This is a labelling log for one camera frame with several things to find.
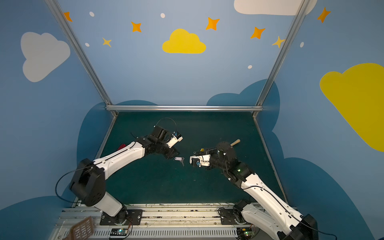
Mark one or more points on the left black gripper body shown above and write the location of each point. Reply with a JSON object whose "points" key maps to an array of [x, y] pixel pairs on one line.
{"points": [[167, 149]]}

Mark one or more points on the silver key with white tag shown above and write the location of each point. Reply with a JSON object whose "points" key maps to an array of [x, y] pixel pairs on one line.
{"points": [[180, 159]]}

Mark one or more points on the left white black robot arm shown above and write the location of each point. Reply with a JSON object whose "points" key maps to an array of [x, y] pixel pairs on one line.
{"points": [[89, 180]]}

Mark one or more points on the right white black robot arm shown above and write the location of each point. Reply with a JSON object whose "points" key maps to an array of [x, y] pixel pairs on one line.
{"points": [[279, 220]]}

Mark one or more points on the red spray bottle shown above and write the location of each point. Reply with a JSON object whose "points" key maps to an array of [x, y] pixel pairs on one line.
{"points": [[122, 146]]}

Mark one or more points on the right green circuit board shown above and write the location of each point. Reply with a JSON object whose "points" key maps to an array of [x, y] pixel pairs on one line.
{"points": [[245, 234]]}

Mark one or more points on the green circuit board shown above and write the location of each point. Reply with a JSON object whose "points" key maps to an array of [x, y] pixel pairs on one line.
{"points": [[245, 234], [119, 233]]}

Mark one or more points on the left green circuit board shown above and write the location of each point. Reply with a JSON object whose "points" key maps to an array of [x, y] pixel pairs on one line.
{"points": [[119, 233]]}

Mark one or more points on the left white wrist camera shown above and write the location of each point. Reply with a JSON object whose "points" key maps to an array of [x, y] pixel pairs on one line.
{"points": [[176, 137]]}

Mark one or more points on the blue trowel with wooden handle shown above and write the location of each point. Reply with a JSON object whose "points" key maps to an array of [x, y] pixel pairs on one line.
{"points": [[235, 142]]}

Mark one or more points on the back aluminium frame bar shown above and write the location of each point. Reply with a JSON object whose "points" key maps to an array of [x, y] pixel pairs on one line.
{"points": [[147, 108]]}

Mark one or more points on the right floor aluminium rail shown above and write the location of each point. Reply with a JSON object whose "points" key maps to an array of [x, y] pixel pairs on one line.
{"points": [[270, 158]]}

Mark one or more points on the floor aluminium rail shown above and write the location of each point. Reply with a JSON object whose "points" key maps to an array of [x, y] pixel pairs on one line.
{"points": [[93, 134], [270, 158]]}

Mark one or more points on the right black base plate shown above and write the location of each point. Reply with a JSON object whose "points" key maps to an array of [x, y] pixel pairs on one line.
{"points": [[231, 217]]}

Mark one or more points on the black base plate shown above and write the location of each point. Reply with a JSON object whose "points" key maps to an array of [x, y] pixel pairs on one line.
{"points": [[231, 217], [123, 218]]}

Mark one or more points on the aluminium mounting rail bed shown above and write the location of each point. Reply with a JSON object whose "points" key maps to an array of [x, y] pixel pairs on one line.
{"points": [[157, 216]]}

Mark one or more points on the left floor aluminium rail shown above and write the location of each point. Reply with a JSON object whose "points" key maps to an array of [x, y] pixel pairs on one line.
{"points": [[93, 134]]}

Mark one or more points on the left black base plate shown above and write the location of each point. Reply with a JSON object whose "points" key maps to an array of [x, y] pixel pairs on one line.
{"points": [[123, 218]]}

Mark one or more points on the white slotted cable duct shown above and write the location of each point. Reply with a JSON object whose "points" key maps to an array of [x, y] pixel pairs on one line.
{"points": [[169, 233]]}

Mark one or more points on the left aluminium frame post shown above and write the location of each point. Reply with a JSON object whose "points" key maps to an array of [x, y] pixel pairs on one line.
{"points": [[59, 15]]}

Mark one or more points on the aluminium frame post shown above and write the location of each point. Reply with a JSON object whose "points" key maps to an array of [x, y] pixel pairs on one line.
{"points": [[59, 15], [284, 50]]}

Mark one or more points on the right aluminium frame post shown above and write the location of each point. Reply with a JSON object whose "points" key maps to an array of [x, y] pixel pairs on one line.
{"points": [[284, 50]]}

